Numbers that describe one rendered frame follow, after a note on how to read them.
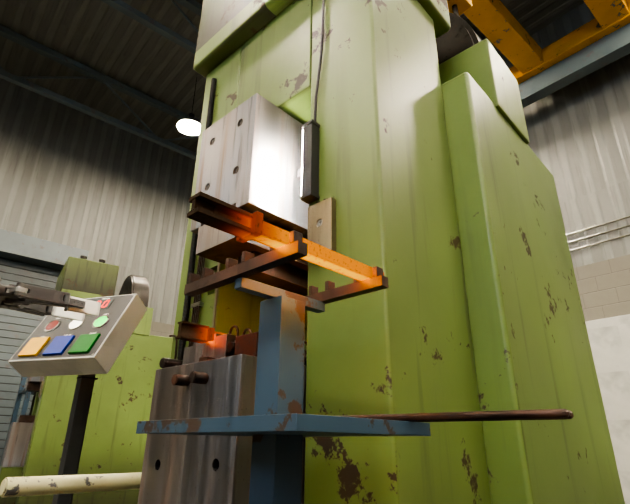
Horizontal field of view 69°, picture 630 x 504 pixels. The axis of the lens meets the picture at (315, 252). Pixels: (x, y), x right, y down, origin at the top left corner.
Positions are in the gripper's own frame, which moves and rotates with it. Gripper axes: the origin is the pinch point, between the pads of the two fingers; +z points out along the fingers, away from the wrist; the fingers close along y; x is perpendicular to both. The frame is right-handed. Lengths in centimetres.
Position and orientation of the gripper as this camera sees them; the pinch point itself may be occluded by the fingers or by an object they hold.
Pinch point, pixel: (78, 309)
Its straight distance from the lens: 115.8
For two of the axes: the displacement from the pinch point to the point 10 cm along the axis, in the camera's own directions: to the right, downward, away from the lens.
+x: 0.1, -9.2, 3.8
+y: 7.3, -2.5, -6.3
